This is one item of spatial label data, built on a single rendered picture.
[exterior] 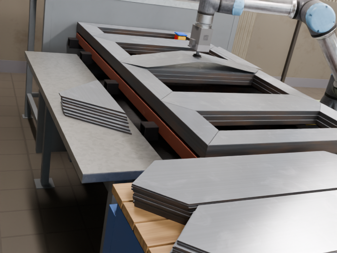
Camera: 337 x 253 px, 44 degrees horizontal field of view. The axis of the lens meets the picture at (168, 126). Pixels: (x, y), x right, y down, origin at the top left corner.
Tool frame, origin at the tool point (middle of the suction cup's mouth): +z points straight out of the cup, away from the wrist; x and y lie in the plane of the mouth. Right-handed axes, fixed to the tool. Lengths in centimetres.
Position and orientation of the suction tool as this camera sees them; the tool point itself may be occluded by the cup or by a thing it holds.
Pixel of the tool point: (196, 58)
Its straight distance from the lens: 197.5
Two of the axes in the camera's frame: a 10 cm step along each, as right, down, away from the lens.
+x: 8.9, -0.3, 4.5
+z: -1.7, 9.1, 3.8
